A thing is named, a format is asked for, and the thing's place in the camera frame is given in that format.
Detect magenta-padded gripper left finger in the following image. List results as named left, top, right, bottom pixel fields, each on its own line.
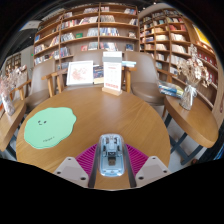
left=53, top=143, right=101, bottom=189

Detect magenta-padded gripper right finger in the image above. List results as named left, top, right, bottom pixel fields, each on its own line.
left=123, top=143, right=173, bottom=189

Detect transparent computer mouse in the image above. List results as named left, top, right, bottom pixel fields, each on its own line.
left=97, top=133, right=127, bottom=178

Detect green blob-shaped mouse pad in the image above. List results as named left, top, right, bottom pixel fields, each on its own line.
left=23, top=106, right=78, bottom=150

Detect round wooden side table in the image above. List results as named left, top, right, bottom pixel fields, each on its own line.
left=0, top=98, right=28, bottom=159
left=163, top=94, right=219, bottom=166

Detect stack of blue books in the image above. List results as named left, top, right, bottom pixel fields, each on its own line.
left=157, top=79, right=185, bottom=100

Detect brown armchair with wooden arms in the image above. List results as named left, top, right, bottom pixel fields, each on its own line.
left=49, top=49, right=138, bottom=98
left=19, top=58, right=68, bottom=113
left=124, top=51, right=168, bottom=116

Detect white picture book with red drawing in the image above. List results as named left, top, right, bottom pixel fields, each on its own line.
left=65, top=60, right=95, bottom=87

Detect dark cover book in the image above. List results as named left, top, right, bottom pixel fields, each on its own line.
left=92, top=64, right=105, bottom=85

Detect white sign on wooden base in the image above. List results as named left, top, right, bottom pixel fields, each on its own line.
left=101, top=51, right=124, bottom=97

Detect light blue flat book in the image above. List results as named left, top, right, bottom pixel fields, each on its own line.
left=121, top=60, right=138, bottom=68

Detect small distant wooden bookshelf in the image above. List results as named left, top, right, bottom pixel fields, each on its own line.
left=4, top=53, right=23, bottom=73

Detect tall angled wooden bookshelf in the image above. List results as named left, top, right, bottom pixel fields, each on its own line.
left=138, top=8, right=224, bottom=121

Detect wide wooden bookshelf with books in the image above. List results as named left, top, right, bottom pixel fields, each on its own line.
left=33, top=3, right=141, bottom=68

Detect white hanging ceiling panel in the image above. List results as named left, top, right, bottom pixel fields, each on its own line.
left=19, top=20, right=43, bottom=32

